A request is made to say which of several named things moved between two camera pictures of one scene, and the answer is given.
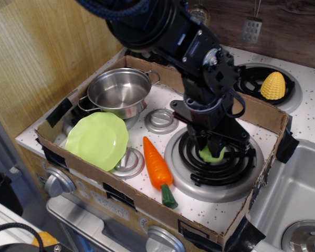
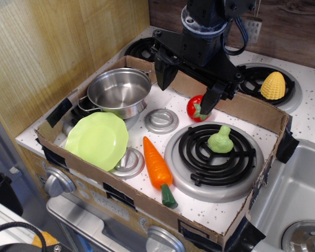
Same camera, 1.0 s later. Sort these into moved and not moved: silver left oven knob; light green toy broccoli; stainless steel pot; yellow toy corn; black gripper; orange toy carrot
Moved: light green toy broccoli; black gripper
Not moved: orange toy carrot; yellow toy corn; silver left oven knob; stainless steel pot
